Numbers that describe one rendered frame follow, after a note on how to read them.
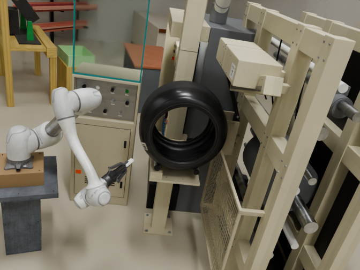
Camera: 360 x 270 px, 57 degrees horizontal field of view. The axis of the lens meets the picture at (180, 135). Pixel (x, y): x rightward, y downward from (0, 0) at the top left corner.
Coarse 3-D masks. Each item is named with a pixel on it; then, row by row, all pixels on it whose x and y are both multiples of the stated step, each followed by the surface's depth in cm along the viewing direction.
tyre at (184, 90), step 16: (160, 96) 209; (176, 96) 205; (192, 96) 206; (208, 96) 211; (144, 112) 213; (160, 112) 208; (208, 112) 209; (144, 128) 213; (208, 128) 246; (224, 128) 217; (160, 144) 249; (176, 144) 251; (192, 144) 252; (208, 144) 247; (160, 160) 224; (176, 160) 242; (192, 160) 227; (208, 160) 226
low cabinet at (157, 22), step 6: (150, 12) 929; (150, 18) 829; (156, 18) 847; (162, 18) 864; (150, 24) 776; (156, 24) 763; (162, 24) 777; (150, 30) 776; (156, 30) 731; (162, 30) 719; (150, 36) 777; (156, 36) 732; (162, 36) 731; (150, 42) 778; (156, 42) 733; (162, 42) 737
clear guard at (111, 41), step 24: (96, 0) 242; (120, 0) 243; (144, 0) 244; (96, 24) 250; (120, 24) 251; (144, 24) 252; (96, 48) 258; (120, 48) 259; (144, 48) 259; (72, 72) 265; (96, 72) 267; (120, 72) 268
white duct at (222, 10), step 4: (216, 0) 265; (220, 0) 261; (224, 0) 259; (228, 0) 260; (216, 4) 267; (220, 4) 264; (224, 4) 263; (228, 4) 265; (216, 8) 270; (220, 8) 267; (224, 8) 267; (220, 12) 271; (224, 12) 272
